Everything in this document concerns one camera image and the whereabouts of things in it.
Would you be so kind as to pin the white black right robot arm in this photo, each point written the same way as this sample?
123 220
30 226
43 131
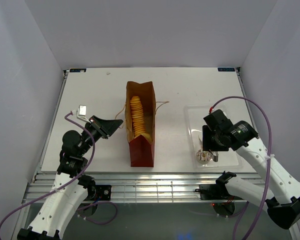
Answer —
281 199

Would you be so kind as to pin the aluminium frame rail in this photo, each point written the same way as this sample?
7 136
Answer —
136 188

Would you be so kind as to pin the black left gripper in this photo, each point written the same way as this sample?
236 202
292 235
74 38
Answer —
105 127

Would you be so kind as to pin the metal serving tongs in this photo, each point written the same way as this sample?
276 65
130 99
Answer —
215 154

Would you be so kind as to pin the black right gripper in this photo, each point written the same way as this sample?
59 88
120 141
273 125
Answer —
206 143

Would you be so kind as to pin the long ridged orange bread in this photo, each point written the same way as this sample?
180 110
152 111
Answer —
138 118

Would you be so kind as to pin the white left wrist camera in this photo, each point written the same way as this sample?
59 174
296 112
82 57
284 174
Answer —
81 113

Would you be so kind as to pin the clear plastic tray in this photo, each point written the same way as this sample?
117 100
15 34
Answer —
195 117

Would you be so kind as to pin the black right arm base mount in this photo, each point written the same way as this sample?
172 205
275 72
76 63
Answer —
217 190

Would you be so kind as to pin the red brown paper bag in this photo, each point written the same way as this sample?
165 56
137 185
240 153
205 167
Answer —
141 151

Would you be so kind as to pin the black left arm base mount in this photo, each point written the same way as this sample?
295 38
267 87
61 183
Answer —
100 192

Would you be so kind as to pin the white chocolate drizzled donut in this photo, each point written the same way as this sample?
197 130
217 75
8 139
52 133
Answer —
203 156

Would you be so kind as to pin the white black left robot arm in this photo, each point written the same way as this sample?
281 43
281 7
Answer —
71 186

